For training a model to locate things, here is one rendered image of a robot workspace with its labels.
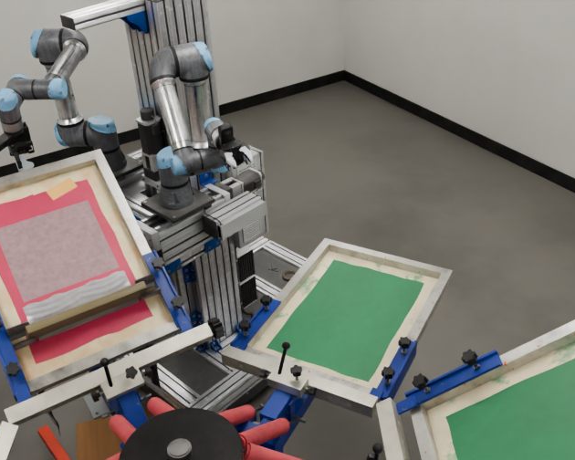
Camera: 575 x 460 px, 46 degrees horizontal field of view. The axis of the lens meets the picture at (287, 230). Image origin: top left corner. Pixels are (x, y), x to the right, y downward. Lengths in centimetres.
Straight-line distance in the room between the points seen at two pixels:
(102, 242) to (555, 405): 159
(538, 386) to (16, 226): 180
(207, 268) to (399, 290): 102
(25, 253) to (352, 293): 126
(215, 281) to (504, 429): 188
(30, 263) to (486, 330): 262
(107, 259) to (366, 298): 102
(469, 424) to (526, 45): 394
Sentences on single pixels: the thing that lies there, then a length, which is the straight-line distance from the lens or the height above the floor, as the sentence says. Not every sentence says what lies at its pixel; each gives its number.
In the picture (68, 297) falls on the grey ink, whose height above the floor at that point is 126.
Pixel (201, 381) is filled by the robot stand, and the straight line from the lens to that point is 353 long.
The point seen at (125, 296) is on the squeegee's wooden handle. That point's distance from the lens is 237.
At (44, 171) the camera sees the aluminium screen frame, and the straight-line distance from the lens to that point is 268.
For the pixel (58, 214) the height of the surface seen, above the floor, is 143.
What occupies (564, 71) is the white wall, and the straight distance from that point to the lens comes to 539.
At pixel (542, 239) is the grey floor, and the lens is 498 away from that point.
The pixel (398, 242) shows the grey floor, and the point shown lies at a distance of 478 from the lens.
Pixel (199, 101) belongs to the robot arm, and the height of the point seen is 169.
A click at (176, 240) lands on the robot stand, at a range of 288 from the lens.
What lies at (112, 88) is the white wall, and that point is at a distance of 625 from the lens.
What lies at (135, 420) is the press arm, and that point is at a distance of 226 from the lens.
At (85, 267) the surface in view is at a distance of 252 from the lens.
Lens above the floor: 271
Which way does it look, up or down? 34 degrees down
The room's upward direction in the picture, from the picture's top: 3 degrees counter-clockwise
